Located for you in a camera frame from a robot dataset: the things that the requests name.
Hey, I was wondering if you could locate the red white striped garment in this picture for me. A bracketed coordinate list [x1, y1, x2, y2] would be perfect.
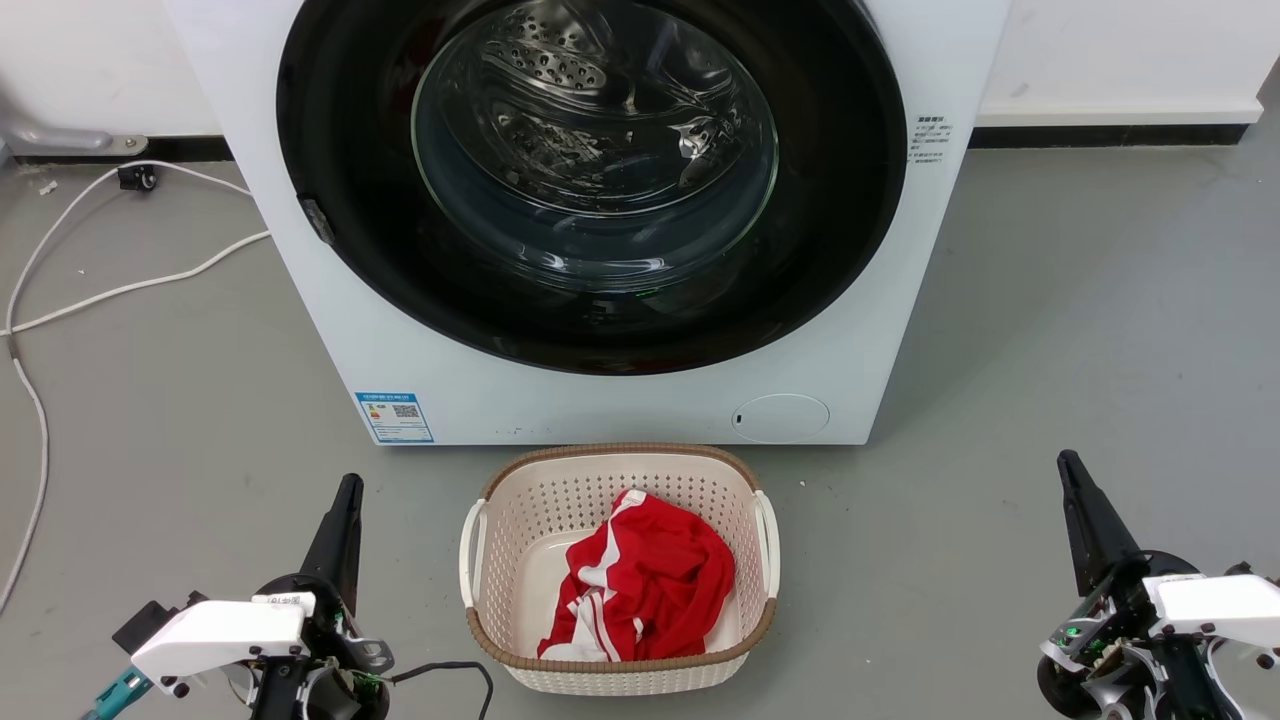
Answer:
[537, 488, 738, 663]

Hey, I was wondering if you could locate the thick white floor cable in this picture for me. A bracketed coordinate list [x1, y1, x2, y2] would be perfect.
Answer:
[0, 231, 272, 337]

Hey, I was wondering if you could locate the thin white floor cable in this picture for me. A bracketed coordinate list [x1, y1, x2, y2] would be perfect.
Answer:
[0, 160, 253, 613]

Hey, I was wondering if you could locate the printed text sticker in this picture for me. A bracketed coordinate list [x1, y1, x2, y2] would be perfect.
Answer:
[907, 112, 954, 167]

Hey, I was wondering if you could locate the black wall baseboard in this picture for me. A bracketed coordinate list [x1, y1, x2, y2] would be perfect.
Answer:
[10, 135, 237, 167]
[967, 123, 1252, 151]

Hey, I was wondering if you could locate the round white filter cover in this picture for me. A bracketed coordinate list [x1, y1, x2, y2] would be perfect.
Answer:
[731, 393, 832, 445]

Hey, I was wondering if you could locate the grey floor pipe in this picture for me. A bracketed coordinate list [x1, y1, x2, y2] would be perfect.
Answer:
[0, 95, 150, 161]

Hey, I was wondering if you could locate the round black glass washer door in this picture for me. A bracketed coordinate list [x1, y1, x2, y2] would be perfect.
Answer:
[276, 0, 909, 377]

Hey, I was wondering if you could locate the teal connector piece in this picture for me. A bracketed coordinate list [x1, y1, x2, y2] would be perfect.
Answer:
[82, 667, 154, 720]

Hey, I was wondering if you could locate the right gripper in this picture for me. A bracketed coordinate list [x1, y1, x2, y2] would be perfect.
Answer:
[1036, 449, 1243, 720]

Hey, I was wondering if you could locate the blue energy label sticker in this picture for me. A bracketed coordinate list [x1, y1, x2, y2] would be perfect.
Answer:
[354, 391, 436, 445]

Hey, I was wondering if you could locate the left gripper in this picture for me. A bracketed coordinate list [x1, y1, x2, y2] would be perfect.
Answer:
[248, 473, 394, 720]

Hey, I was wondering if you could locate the white front-load washing machine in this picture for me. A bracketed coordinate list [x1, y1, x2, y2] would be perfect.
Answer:
[165, 0, 1011, 447]

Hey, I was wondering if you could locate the beige perforated laundry basket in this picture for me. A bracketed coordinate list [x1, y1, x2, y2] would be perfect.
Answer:
[459, 443, 781, 696]

